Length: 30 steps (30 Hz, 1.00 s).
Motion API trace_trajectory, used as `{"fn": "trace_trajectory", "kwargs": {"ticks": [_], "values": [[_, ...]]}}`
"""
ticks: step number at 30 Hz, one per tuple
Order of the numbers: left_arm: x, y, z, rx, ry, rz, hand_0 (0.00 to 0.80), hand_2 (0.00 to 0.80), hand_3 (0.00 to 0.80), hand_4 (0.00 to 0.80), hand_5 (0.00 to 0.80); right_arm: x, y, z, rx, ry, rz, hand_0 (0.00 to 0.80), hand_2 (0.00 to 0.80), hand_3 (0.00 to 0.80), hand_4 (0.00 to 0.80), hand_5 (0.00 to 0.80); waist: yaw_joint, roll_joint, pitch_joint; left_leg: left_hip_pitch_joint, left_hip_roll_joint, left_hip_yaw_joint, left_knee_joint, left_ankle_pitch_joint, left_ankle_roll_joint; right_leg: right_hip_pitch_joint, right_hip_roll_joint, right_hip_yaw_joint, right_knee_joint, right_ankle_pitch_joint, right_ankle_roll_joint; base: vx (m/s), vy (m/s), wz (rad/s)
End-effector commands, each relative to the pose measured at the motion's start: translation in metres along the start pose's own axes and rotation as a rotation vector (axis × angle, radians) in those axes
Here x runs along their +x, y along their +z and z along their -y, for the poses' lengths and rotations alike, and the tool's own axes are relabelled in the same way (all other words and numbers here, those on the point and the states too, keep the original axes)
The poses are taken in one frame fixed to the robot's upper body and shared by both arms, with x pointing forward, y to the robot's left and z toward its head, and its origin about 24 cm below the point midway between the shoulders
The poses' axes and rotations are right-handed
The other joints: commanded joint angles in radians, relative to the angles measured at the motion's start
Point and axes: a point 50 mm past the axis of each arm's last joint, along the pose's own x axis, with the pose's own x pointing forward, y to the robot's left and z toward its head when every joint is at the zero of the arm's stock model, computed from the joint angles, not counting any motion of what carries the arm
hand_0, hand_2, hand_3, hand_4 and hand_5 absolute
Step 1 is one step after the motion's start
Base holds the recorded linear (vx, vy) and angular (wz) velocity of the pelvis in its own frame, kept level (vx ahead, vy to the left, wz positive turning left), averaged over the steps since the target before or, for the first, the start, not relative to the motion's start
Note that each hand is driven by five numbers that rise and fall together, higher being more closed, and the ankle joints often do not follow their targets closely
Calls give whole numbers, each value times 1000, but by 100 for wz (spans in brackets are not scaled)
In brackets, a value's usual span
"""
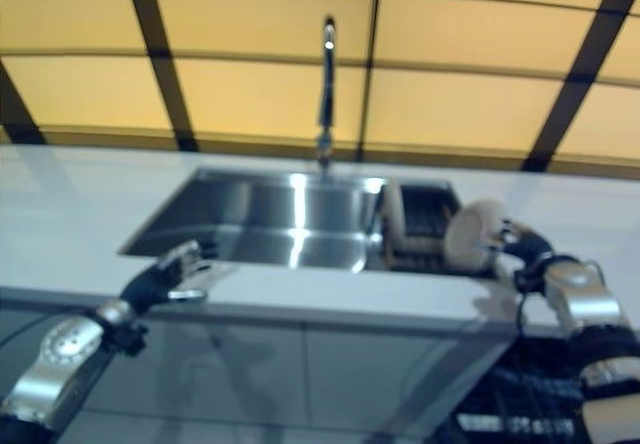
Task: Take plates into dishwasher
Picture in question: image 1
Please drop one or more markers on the beige ceramic plate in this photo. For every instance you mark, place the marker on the beige ceramic plate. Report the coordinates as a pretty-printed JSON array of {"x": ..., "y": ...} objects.
[
  {"x": 394, "y": 214},
  {"x": 470, "y": 239}
]

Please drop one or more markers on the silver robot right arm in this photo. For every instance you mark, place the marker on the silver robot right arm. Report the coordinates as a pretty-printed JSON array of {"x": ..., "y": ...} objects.
[{"x": 585, "y": 299}]

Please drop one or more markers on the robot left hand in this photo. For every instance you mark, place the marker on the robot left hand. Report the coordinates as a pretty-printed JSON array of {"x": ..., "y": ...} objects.
[{"x": 150, "y": 284}]

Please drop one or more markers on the stainless steel sink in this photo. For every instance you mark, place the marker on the stainless steel sink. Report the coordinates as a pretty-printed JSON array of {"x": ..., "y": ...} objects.
[{"x": 280, "y": 224}]

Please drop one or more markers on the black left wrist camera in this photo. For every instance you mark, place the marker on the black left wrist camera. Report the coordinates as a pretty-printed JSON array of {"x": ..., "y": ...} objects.
[{"x": 127, "y": 338}]

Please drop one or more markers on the chrome gooseneck faucet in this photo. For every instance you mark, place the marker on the chrome gooseneck faucet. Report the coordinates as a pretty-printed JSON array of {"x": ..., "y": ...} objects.
[{"x": 327, "y": 94}]

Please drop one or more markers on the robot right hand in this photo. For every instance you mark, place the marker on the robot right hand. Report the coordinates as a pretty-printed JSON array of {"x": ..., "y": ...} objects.
[{"x": 535, "y": 251}]

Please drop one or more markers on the black dish drying rack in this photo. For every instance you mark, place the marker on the black dish drying rack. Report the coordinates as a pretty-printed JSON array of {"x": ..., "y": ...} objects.
[{"x": 425, "y": 219}]

